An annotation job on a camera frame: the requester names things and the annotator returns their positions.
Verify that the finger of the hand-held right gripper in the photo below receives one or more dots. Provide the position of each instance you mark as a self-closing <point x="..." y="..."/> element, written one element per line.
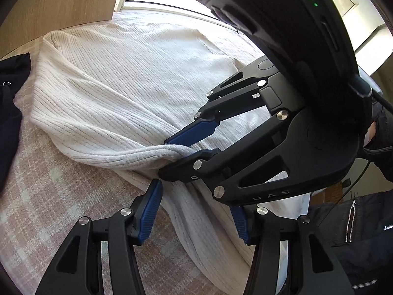
<point x="184" y="172"/>
<point x="192" y="133"/>

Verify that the person's right hand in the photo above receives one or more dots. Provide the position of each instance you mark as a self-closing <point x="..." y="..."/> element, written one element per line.
<point x="370" y="132"/>

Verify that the cream ribbed knit cardigan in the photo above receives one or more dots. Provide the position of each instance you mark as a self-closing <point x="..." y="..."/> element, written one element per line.
<point x="122" y="83"/>

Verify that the light wooden board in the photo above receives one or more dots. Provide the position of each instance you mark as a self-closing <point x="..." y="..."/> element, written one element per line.
<point x="61" y="3"/>

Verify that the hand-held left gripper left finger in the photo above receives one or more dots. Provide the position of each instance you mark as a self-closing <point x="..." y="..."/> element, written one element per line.
<point x="149" y="212"/>

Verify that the black garment with yellow print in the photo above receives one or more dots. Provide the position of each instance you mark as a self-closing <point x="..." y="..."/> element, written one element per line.
<point x="9" y="113"/>

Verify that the pink plaid blanket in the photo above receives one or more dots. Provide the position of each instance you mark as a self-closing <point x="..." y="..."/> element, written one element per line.
<point x="46" y="206"/>

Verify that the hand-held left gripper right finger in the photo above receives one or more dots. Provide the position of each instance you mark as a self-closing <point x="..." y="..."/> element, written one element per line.
<point x="241" y="225"/>

